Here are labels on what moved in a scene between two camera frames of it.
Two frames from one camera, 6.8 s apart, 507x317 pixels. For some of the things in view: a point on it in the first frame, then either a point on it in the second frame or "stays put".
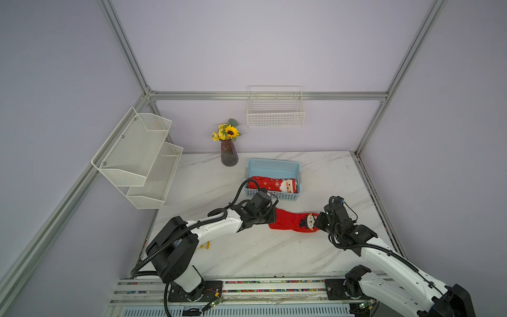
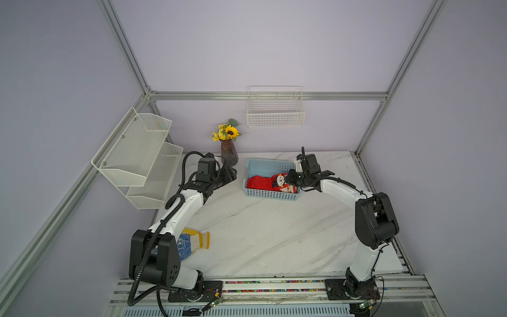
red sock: (297, 221) -> (276, 182)
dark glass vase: (229, 153) stays put
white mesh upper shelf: (127, 155) stays put
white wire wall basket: (276, 106) stays put
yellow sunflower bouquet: (229, 131) stays put
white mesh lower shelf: (158, 181) stays put
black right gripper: (319, 222) -> (290, 178)
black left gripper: (271, 215) -> (228, 174)
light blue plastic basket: (277, 170) stays put
